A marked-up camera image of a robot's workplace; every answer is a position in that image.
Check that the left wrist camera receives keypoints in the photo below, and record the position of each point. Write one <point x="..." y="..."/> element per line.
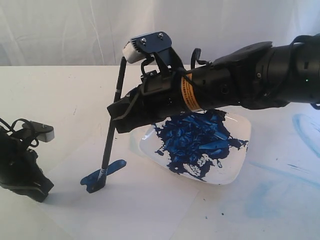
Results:
<point x="44" y="133"/>

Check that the white paper sheet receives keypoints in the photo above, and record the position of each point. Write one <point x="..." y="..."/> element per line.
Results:
<point x="141" y="201"/>

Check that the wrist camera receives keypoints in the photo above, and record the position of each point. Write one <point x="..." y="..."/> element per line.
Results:
<point x="44" y="133"/>
<point x="142" y="46"/>

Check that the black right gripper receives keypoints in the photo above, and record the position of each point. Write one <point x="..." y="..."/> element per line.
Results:
<point x="183" y="91"/>

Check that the white backdrop curtain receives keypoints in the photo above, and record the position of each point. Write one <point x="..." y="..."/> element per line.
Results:
<point x="94" y="32"/>

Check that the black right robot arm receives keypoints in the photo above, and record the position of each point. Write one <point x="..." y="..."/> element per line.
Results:
<point x="256" y="77"/>

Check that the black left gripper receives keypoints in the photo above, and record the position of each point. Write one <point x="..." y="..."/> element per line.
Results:
<point x="19" y="172"/>

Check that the white square paint plate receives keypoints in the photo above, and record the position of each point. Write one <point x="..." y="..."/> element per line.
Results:
<point x="208" y="146"/>

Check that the black paintbrush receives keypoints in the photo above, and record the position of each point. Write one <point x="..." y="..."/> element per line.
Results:
<point x="99" y="181"/>

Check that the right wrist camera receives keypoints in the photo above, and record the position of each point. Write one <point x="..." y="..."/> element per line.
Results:
<point x="142" y="46"/>

